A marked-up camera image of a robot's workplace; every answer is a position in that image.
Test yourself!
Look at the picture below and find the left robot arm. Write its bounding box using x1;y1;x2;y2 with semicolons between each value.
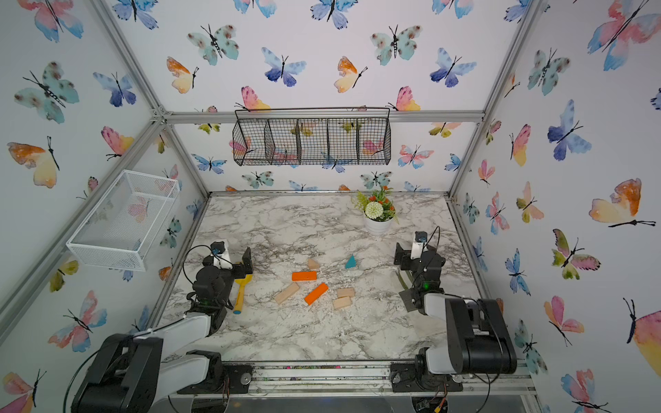
62;242;253;412

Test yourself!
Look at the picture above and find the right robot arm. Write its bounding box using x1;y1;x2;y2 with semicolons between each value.
394;243;517;390

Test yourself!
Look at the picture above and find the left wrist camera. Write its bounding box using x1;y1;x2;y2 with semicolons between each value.
210;240;232;269

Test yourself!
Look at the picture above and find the white mesh wall basket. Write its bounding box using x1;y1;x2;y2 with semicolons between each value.
66;170;180;272

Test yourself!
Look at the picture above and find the black wire wall basket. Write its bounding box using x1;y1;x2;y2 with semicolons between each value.
230;106;392;168

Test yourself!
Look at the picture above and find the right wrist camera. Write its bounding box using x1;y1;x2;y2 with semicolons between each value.
410;232;428;260

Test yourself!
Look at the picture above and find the striped green white cloth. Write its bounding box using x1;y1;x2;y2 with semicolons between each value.
397;270;410;291

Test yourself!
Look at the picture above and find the teal triangle block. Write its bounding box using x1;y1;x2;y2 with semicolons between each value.
345;255;357;269

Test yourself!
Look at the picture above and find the long natural wood block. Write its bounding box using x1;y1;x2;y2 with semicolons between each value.
275;282;300;305

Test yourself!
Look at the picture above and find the orange rectangular block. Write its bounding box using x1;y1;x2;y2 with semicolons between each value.
292;271;318;282
305;283;329;306

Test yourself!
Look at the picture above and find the potted artificial flower plant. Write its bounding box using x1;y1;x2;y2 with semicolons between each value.
352;186;398;236

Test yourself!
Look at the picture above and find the yellow toy shovel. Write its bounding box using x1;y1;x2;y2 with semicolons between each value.
233;274;253;314

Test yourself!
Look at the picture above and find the short natural wood block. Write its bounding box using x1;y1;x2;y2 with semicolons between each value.
337;287;356;299

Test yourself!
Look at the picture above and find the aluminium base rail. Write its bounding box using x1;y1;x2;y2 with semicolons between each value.
169;360;535;401

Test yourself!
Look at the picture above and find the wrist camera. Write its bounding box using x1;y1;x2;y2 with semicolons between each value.
210;240;232;269
410;232;428;260

